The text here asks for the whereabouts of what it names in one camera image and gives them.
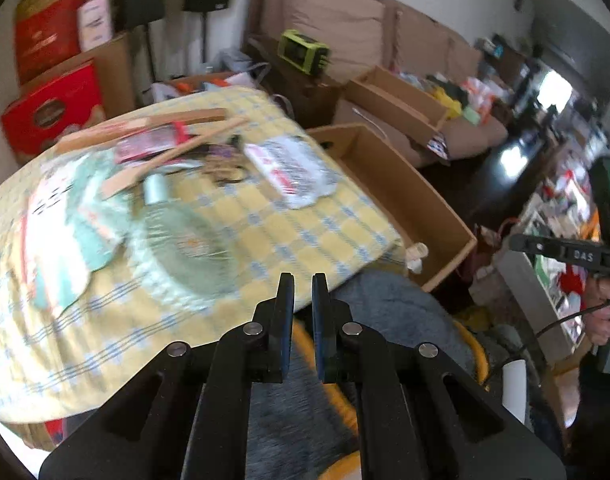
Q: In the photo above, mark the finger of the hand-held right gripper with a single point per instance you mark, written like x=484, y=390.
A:
x=535, y=246

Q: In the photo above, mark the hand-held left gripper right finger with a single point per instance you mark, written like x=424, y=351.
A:
x=321, y=332

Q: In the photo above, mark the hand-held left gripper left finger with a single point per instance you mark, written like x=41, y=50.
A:
x=285, y=330

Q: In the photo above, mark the mint handheld fan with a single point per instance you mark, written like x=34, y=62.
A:
x=190, y=250

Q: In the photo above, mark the large cardboard box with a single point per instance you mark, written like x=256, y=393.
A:
x=415, y=210

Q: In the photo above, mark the white tissue packet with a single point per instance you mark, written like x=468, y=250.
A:
x=295, y=170

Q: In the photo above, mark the dark small object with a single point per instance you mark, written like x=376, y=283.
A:
x=225, y=165

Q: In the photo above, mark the wooden folding fan white paper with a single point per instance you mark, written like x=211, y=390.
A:
x=185, y=147

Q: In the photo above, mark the red snack packet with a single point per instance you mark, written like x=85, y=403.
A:
x=145, y=145

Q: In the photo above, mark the cartoon print paper fan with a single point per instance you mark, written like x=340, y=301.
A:
x=55, y=240

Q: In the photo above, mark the wooden folding fan red print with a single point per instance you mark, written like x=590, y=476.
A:
x=135, y=124

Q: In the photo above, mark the person's right hand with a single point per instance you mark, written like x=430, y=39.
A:
x=601, y=327

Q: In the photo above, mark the person's grey fleece clothing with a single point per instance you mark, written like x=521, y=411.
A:
x=385, y=320

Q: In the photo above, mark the white plastic bottle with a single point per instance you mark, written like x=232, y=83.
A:
x=417, y=257

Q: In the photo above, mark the brown sofa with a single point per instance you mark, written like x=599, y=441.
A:
x=480, y=132

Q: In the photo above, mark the yellow cloth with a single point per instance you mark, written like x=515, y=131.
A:
x=447, y=102

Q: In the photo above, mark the shallow cardboard box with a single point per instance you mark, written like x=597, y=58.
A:
x=400, y=105

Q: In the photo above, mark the dark wooden side table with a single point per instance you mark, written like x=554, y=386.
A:
x=305, y=100

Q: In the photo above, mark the green portable power station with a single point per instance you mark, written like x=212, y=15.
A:
x=302, y=52

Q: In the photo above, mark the large beige sofa cushion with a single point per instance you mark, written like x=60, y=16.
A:
x=335, y=25

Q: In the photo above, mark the brown cardboard carton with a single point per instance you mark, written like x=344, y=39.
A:
x=117, y=70

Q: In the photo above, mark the red gift box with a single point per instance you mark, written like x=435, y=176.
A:
x=50, y=110

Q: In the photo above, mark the pink box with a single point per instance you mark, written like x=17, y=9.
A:
x=95, y=25

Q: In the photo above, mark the red gift bag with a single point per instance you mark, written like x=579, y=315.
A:
x=47, y=35

